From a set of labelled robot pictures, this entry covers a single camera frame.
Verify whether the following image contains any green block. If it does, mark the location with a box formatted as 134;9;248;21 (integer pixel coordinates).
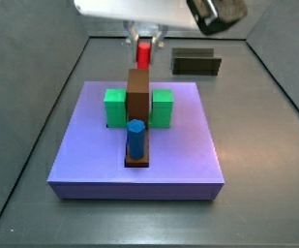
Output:
149;89;173;128
104;89;126;128

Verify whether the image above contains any blue hexagonal peg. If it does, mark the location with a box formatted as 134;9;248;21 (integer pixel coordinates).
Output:
126;119;145;160

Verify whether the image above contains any brown upright block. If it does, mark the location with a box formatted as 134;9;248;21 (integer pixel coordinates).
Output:
124;69;149;168

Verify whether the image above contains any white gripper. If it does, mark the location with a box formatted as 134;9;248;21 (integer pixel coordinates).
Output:
72;0;196;63

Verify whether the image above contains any red cylindrical peg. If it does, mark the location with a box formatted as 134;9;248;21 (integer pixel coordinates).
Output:
137;42;149;69

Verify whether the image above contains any black angle bracket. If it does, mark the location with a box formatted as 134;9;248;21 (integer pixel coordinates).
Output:
170;48;221;76

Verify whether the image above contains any purple base board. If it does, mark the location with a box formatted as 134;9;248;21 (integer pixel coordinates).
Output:
48;81;224;200

